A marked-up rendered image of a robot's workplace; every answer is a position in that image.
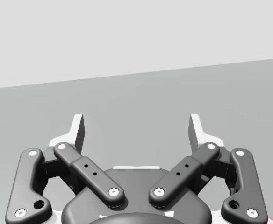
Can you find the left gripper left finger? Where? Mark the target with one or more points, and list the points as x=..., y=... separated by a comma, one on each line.
x=89, y=169

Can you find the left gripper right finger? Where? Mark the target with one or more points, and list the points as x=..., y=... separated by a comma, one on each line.
x=183, y=169

